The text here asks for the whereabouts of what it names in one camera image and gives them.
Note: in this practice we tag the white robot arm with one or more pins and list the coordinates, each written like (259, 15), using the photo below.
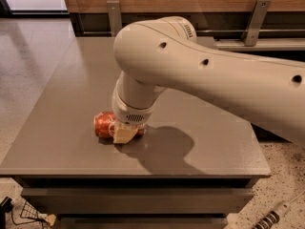
(155, 55)

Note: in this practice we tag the metal bracket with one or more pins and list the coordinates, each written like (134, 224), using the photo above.
(251, 34)
(115, 16)

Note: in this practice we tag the grey drawer cabinet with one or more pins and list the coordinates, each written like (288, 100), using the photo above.
(193, 166)

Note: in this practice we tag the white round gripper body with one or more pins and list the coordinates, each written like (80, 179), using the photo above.
(130, 114)

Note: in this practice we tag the white power strip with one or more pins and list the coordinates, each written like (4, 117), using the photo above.
(274, 216)

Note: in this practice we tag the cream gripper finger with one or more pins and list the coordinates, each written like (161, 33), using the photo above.
(124, 133)

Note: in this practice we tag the left metal bracket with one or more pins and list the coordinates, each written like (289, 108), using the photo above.
(115, 16)

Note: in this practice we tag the right metal bracket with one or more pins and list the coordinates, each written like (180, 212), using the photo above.
(251, 34)

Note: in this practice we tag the red coke can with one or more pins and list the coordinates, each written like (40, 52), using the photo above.
(103, 124)

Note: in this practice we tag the black wire basket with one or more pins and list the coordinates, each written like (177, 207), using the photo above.
(28, 212)

